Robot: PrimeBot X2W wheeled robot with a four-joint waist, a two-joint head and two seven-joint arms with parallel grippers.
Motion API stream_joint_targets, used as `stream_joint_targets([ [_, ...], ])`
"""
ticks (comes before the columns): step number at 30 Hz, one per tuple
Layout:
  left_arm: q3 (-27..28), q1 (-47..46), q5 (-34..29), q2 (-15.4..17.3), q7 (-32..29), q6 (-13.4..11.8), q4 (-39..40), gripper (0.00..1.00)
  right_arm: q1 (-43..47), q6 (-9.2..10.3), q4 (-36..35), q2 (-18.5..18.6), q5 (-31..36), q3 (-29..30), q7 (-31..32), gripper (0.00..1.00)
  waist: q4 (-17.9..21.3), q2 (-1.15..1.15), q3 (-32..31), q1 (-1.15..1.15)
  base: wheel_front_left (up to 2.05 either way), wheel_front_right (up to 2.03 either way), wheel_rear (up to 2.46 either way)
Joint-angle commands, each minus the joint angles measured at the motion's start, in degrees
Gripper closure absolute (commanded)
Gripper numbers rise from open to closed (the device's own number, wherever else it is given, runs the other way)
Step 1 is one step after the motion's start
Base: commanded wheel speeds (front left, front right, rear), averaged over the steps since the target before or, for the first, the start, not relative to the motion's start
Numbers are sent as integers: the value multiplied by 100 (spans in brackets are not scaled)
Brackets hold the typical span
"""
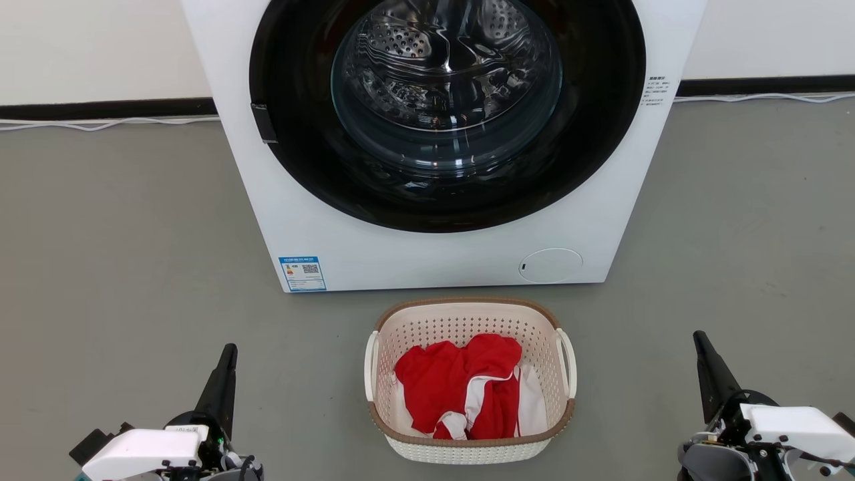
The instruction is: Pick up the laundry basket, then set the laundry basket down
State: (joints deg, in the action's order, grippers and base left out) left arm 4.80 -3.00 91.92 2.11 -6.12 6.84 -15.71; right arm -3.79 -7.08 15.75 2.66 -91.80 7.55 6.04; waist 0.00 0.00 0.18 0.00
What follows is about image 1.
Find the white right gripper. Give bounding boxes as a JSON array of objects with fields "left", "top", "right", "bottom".
[{"left": 677, "top": 330, "right": 855, "bottom": 481}]

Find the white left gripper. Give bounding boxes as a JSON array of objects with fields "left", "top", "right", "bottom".
[{"left": 79, "top": 343, "right": 264, "bottom": 481}]

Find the cream perforated laundry basket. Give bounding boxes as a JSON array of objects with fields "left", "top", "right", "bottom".
[{"left": 364, "top": 297, "right": 577, "bottom": 465}]

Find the blue energy label sticker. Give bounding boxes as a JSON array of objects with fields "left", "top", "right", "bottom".
[{"left": 279, "top": 256, "right": 328, "bottom": 293}]

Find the round white filter cover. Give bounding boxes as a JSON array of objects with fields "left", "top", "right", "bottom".
[{"left": 519, "top": 248, "right": 584, "bottom": 284}]

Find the red garment with white trim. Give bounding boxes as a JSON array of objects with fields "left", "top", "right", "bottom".
[{"left": 394, "top": 333, "right": 523, "bottom": 440}]

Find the white front-load washing machine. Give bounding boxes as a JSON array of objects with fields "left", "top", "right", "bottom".
[{"left": 180, "top": 0, "right": 707, "bottom": 293}]

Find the round black glass washer door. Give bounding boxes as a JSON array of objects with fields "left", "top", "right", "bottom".
[{"left": 249, "top": 0, "right": 647, "bottom": 234}]

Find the small printed text label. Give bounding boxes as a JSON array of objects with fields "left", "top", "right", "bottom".
[{"left": 643, "top": 75, "right": 677, "bottom": 108}]

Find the steel washer drum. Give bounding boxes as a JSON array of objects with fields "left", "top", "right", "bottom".
[{"left": 332, "top": 0, "right": 563, "bottom": 168}]

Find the thin black right gripper cable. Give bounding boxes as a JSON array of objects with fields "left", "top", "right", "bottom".
[{"left": 778, "top": 444, "right": 855, "bottom": 468}]

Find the black door handle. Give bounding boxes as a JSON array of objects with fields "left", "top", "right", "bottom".
[{"left": 250, "top": 102, "right": 278, "bottom": 144}]

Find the white floor cable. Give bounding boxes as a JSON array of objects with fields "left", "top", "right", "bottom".
[
  {"left": 673, "top": 92, "right": 855, "bottom": 104},
  {"left": 0, "top": 115, "right": 221, "bottom": 132}
]

